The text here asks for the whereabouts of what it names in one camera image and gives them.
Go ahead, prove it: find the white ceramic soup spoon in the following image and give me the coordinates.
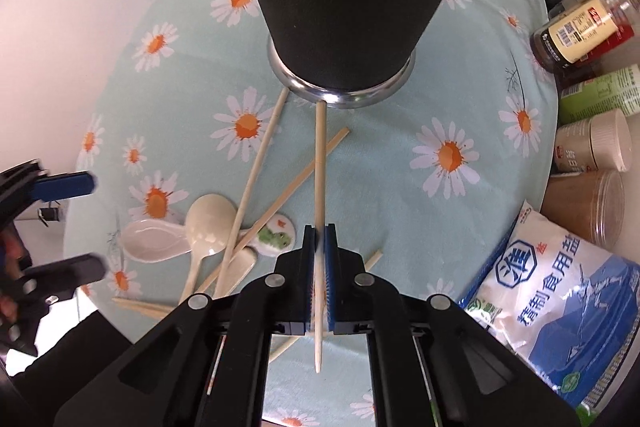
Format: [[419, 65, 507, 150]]
[[119, 219, 191, 263]]

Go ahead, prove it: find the green label bottle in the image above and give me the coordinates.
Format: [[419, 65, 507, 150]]
[[559, 64, 640, 124]]

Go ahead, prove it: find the cream plastic spoon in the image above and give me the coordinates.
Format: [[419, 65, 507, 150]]
[[179, 194, 236, 303]]

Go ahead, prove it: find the brown powder clear jar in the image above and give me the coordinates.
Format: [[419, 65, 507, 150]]
[[540, 170, 625, 251]]

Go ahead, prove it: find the frog pattern ceramic spoon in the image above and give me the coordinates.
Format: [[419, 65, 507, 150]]
[[247, 213, 296, 258]]

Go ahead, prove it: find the cream label sauce bottle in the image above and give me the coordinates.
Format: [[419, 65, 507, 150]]
[[529, 0, 639, 72]]

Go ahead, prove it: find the beige lid spice jar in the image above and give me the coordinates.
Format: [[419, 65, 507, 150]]
[[553, 108, 632, 172]]

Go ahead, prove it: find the wooden chopstick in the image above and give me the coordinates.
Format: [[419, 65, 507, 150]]
[[312, 102, 326, 374], [213, 88, 290, 298]]

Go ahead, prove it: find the bamboo chopstick bottom left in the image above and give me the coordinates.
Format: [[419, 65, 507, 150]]
[[112, 297, 174, 320]]

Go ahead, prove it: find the daisy print tablecloth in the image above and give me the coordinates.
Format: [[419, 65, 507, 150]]
[[62, 0, 560, 427]]

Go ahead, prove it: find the blue white salt bag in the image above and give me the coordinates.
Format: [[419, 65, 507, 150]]
[[460, 204, 639, 416]]

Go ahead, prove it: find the flat bamboo chopstick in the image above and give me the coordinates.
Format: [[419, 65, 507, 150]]
[[197, 126, 352, 294]]

